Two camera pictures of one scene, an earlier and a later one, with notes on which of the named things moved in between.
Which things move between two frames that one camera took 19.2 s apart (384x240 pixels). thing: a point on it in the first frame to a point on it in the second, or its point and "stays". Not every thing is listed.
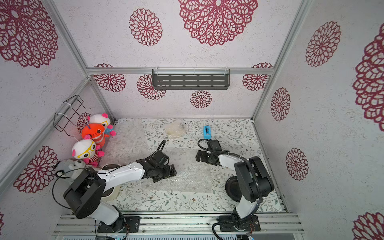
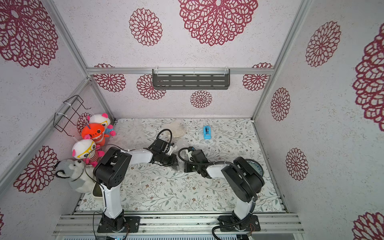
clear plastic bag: x=175 y=129 stays
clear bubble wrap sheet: x=176 y=129 stays
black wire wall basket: x=61 y=121 stays
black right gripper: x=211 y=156 to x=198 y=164
